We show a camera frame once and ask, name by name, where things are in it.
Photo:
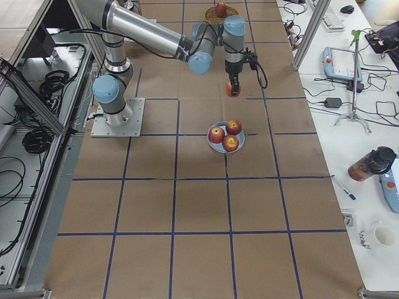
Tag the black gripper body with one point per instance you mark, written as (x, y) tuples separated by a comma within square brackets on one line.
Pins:
[(232, 67)]

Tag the white keyboard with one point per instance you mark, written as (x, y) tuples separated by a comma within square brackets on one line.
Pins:
[(331, 21)]

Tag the red yellow apple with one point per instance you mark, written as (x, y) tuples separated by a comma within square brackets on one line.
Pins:
[(232, 91)]

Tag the teach pendant tablet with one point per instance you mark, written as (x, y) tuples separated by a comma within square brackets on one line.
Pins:
[(338, 63)]

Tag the white mug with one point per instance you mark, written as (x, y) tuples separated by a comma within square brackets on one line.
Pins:
[(375, 236)]

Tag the green reacher grabber tool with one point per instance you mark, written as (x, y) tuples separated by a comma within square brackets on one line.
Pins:
[(353, 116)]

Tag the woven wicker basket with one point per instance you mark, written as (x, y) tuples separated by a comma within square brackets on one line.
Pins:
[(211, 16)]

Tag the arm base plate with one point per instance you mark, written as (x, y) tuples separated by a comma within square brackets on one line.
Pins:
[(127, 123)]

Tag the black power adapter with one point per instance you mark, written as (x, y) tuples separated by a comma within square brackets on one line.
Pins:
[(332, 102)]

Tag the red apple plate front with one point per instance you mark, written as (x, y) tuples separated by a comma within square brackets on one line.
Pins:
[(230, 143)]

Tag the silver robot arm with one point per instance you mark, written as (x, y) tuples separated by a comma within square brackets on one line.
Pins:
[(117, 23)]

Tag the blue white pen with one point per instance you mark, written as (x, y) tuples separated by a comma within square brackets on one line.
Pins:
[(341, 185)]

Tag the brown drink bottle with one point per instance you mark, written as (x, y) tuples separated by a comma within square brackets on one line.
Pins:
[(376, 162)]

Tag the red apple plate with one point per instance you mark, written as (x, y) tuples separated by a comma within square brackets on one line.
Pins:
[(216, 134), (233, 127), (230, 143)]

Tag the black computer mouse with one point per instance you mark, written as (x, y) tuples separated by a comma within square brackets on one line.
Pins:
[(348, 9)]

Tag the red apple plate left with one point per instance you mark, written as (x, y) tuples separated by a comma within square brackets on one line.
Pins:
[(216, 134)]

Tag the aluminium frame post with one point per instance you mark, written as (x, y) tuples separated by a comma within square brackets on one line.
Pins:
[(309, 33)]

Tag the red apple plate top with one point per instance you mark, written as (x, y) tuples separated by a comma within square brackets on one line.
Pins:
[(233, 127)]

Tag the dark red apple basket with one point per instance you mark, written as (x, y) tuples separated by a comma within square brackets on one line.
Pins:
[(220, 9)]

